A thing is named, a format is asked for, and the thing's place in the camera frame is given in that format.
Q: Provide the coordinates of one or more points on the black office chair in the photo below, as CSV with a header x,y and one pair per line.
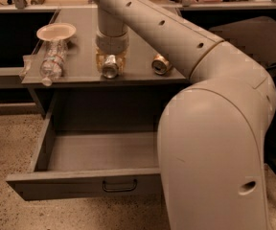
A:
x,y
257,38

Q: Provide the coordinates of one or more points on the clear plastic water bottle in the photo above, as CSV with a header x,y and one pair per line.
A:
x,y
51,68

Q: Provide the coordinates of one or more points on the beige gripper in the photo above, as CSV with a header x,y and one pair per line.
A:
x,y
111,43

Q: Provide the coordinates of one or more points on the silver blue redbull can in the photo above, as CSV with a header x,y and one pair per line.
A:
x,y
110,68

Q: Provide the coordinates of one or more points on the white paper bowl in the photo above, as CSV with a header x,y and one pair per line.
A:
x,y
56,31

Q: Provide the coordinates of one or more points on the open grey top drawer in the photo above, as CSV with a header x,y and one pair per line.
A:
x,y
88,137

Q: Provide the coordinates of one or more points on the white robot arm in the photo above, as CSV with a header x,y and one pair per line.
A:
x,y
211,135

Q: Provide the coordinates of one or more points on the crushed gold soda can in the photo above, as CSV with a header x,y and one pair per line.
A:
x,y
160,65

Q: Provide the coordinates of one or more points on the black drawer handle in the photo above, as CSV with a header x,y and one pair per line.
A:
x,y
122,187

